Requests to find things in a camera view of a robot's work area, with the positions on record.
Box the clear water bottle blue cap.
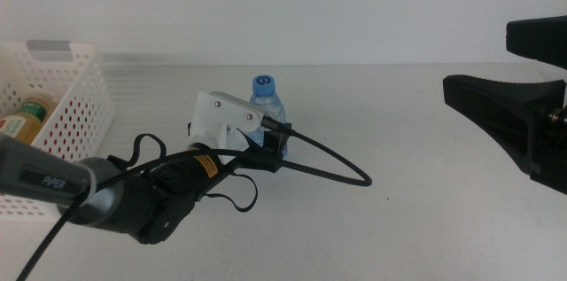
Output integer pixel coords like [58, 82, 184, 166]
[248, 74, 289, 160]

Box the yellow tea bottle green label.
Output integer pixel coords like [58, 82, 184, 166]
[0, 96, 58, 145]

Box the white perforated plastic basket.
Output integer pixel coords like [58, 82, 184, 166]
[0, 40, 117, 222]

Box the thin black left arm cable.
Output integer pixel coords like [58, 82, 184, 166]
[108, 133, 259, 214]

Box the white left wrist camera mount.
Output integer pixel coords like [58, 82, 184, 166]
[189, 90, 267, 165]

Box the black braided camera cable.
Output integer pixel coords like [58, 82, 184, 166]
[15, 116, 373, 281]

